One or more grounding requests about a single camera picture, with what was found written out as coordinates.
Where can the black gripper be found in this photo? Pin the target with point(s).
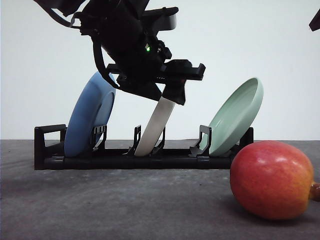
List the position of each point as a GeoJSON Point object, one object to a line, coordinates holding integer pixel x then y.
{"type": "Point", "coordinates": [124, 32]}

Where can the white plate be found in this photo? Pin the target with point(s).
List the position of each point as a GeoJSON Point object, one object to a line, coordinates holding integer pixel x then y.
{"type": "Point", "coordinates": [154, 127]}

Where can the red pomegranate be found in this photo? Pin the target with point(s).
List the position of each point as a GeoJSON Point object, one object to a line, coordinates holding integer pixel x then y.
{"type": "Point", "coordinates": [273, 180]}

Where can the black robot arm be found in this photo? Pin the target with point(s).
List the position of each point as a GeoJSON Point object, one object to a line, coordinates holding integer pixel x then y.
{"type": "Point", "coordinates": [141, 62]}

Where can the light green plate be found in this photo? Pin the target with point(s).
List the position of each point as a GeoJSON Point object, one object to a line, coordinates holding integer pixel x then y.
{"type": "Point", "coordinates": [239, 110]}

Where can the blue plate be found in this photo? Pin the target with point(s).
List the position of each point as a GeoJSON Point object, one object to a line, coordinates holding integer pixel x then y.
{"type": "Point", "coordinates": [93, 108]}

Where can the black plate rack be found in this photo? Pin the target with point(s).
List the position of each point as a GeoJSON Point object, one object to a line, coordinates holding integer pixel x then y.
{"type": "Point", "coordinates": [49, 152]}

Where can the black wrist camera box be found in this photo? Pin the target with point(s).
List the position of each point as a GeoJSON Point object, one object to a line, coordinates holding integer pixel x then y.
{"type": "Point", "coordinates": [160, 19]}

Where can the black cable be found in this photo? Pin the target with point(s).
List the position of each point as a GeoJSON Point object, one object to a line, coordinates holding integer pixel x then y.
{"type": "Point", "coordinates": [96, 45]}

